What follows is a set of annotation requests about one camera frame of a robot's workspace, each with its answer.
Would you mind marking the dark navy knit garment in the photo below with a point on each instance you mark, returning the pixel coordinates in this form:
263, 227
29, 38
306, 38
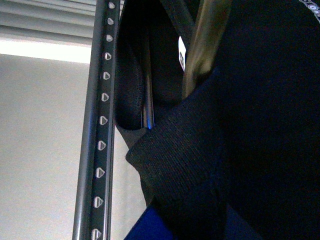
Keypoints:
248, 138

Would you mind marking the black printed t-shirt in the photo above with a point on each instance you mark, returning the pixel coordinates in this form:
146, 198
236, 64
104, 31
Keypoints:
167, 73

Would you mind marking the wooden clothes hanger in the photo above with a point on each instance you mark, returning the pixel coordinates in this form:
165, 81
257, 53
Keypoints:
202, 37

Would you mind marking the blue fabric garment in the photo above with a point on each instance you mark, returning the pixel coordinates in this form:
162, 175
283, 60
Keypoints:
150, 226

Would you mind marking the grey metal clothes rack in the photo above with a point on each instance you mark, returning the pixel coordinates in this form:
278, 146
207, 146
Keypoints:
93, 206

